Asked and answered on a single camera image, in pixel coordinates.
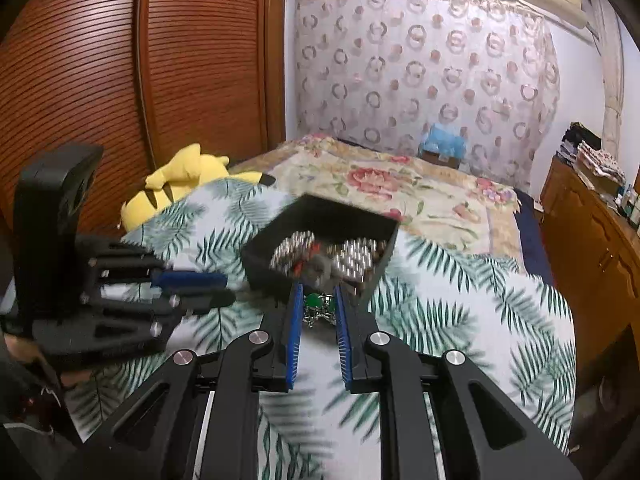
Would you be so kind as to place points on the wooden cabinet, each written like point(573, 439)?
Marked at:
point(595, 255)

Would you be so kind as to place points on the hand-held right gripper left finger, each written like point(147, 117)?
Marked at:
point(292, 340)

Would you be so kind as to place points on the group of small bottles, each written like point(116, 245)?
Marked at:
point(631, 207)

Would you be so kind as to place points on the palm leaf printed cloth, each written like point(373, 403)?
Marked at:
point(450, 320)

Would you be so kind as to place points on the floral bedspread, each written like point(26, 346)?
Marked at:
point(380, 185)

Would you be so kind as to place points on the dark clothing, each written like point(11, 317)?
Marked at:
point(30, 420)

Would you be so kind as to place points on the blue plastic bag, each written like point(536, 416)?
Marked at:
point(445, 142)

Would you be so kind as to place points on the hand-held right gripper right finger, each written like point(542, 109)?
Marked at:
point(344, 347)

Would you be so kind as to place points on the black jewelry box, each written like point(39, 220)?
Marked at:
point(320, 215)

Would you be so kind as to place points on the wooden louvred wardrobe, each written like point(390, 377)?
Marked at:
point(150, 85)

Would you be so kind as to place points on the stack of folded cloths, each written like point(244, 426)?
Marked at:
point(597, 157)

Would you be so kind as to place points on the dark blue bed sheet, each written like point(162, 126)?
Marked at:
point(535, 240)

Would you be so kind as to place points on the beige curtain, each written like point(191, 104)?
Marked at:
point(612, 85)

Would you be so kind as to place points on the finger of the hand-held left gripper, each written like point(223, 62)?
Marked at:
point(200, 282)
point(200, 301)

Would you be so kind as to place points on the green gemstone silver brooch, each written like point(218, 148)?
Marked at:
point(316, 305)

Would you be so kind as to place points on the yellow plush toy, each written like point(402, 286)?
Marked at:
point(170, 180)

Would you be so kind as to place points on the circle patterned curtain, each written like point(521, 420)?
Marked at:
point(410, 70)

